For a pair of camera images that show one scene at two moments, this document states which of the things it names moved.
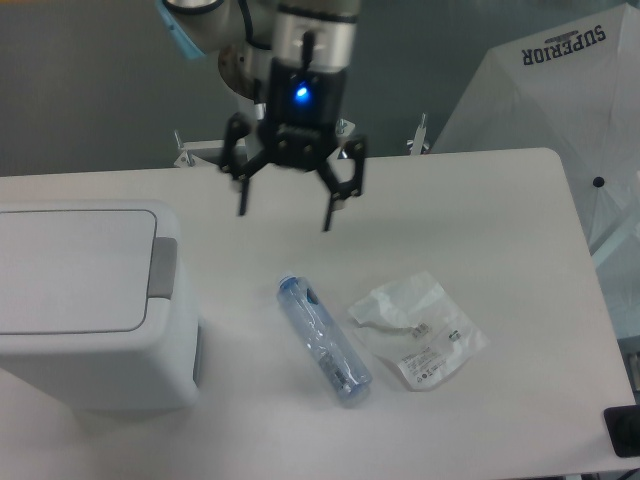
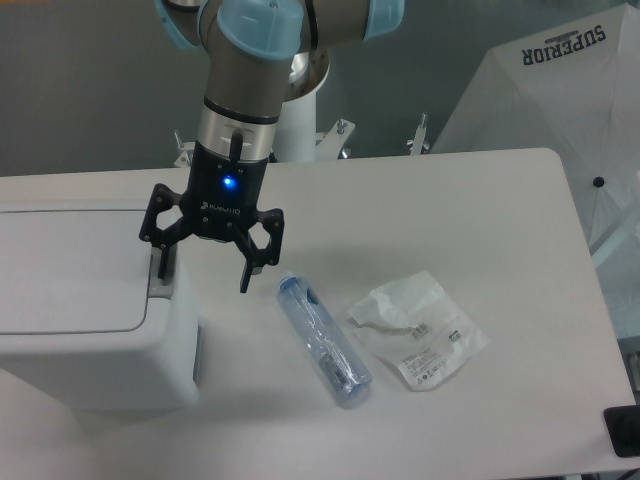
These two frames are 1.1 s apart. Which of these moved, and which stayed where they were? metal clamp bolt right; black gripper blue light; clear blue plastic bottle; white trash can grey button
Moved: black gripper blue light
Stayed: metal clamp bolt right; white trash can grey button; clear blue plastic bottle
